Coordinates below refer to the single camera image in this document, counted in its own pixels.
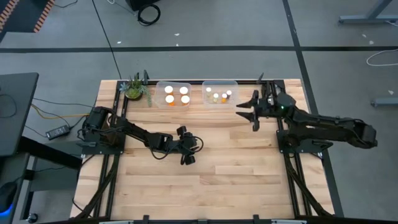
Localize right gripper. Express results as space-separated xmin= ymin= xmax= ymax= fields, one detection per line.
xmin=235 ymin=89 xmax=280 ymax=132

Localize black desk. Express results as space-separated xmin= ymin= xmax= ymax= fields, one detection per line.
xmin=0 ymin=72 xmax=40 ymax=158

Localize black floor cable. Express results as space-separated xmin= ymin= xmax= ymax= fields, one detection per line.
xmin=91 ymin=0 xmax=123 ymax=80

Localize black table frame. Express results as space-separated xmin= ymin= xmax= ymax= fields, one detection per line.
xmin=70 ymin=72 xmax=336 ymax=224

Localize clear plastic bin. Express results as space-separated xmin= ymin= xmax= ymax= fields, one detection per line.
xmin=154 ymin=80 xmax=193 ymax=110
xmin=201 ymin=80 xmax=239 ymax=110

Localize yellow cable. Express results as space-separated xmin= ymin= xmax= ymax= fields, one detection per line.
xmin=30 ymin=103 xmax=91 ymax=120

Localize grey desk leg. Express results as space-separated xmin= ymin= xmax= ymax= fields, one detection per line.
xmin=338 ymin=0 xmax=398 ymax=25

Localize black equipment box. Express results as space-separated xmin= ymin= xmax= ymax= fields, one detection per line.
xmin=126 ymin=0 xmax=161 ymax=12

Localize potted succulent plant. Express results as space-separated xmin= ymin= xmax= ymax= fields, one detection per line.
xmin=119 ymin=73 xmax=153 ymax=108

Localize black power adapter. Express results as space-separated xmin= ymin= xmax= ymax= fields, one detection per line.
xmin=45 ymin=124 xmax=71 ymax=140

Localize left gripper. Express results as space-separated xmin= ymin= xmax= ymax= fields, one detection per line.
xmin=173 ymin=125 xmax=200 ymax=166

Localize grey desk foot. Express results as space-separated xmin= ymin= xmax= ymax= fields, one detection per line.
xmin=369 ymin=97 xmax=398 ymax=108

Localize white cable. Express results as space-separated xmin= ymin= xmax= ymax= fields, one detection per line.
xmin=366 ymin=48 xmax=398 ymax=67

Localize coiled black cable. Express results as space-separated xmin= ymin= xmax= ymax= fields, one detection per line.
xmin=137 ymin=3 xmax=162 ymax=27

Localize black computer mouse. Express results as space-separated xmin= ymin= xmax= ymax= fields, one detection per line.
xmin=0 ymin=181 xmax=18 ymax=215

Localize orange black hazard tape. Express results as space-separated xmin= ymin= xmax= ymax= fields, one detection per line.
xmin=0 ymin=0 xmax=20 ymax=31
xmin=33 ymin=0 xmax=56 ymax=34

